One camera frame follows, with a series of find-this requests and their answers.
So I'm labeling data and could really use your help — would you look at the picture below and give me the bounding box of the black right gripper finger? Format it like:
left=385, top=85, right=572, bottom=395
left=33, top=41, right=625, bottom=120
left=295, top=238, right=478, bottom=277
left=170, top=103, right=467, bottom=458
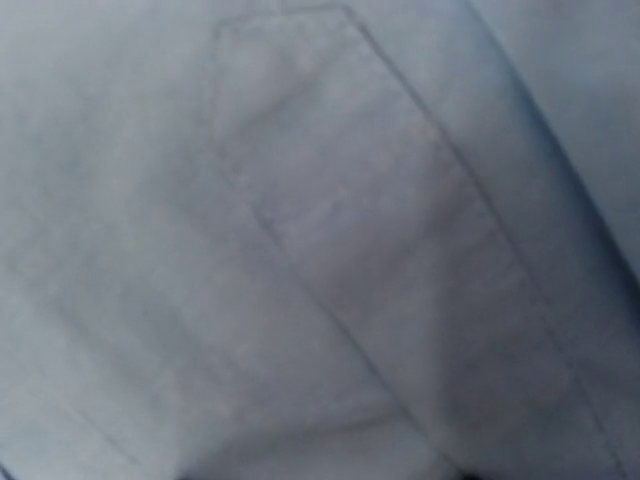
left=462, top=472, right=483, bottom=480

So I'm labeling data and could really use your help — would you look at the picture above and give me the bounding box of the light blue long sleeve shirt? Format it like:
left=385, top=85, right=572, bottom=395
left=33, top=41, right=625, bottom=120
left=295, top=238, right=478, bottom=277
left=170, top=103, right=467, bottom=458
left=1, top=1, right=639, bottom=479

